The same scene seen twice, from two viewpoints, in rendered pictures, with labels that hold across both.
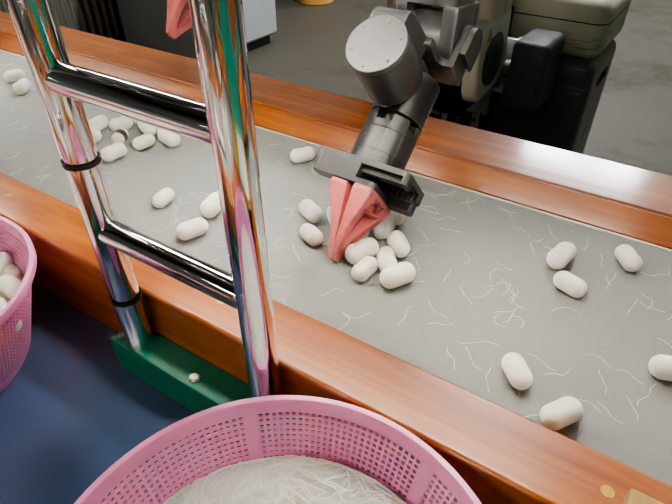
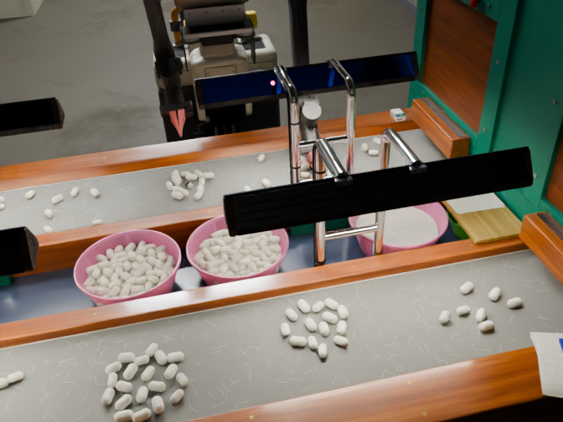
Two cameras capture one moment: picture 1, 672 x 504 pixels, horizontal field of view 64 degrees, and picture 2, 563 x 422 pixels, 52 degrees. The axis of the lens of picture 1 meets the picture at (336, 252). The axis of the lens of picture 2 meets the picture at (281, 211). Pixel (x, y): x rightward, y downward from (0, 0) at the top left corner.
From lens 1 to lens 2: 1.40 m
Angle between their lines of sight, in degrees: 34
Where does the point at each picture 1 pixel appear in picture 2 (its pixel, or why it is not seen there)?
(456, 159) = not seen: hidden behind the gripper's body
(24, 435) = (296, 257)
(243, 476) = (362, 218)
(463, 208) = not seen: hidden behind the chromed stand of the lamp
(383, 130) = (313, 133)
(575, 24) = (264, 63)
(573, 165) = (340, 122)
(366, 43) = (309, 111)
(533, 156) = (327, 125)
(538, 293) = (369, 158)
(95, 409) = (302, 244)
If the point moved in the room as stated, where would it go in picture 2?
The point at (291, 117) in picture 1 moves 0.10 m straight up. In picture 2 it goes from (237, 148) to (235, 120)
